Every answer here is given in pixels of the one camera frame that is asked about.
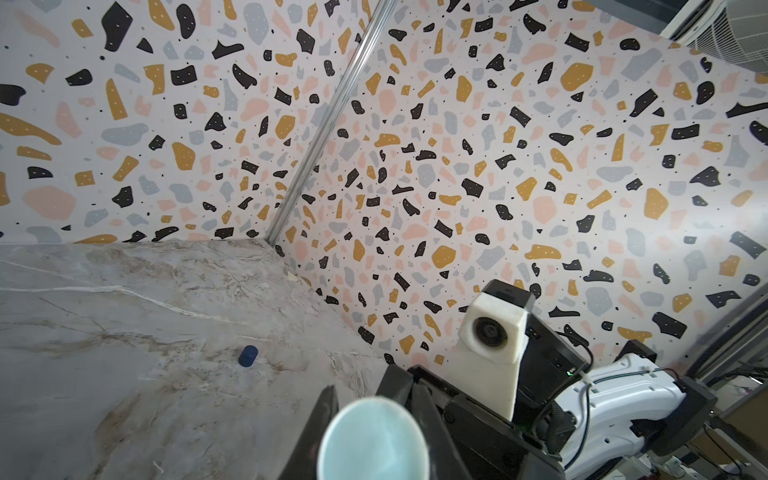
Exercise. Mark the white ventilation fan grille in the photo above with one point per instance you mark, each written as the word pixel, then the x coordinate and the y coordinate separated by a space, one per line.
pixel 732 30

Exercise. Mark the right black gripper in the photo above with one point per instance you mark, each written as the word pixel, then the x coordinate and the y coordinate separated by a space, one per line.
pixel 490 447

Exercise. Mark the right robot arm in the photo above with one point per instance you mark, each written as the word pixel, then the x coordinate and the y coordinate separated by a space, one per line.
pixel 518 402

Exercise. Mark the blue glue stick cap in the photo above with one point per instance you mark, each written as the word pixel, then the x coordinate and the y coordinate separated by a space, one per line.
pixel 247 356

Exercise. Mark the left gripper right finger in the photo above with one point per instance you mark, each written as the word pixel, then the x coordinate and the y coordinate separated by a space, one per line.
pixel 444 460

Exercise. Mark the blue white glue stick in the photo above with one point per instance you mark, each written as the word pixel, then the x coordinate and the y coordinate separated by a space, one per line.
pixel 373 438

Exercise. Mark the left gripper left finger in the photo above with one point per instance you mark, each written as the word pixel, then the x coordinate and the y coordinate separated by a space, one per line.
pixel 303 461

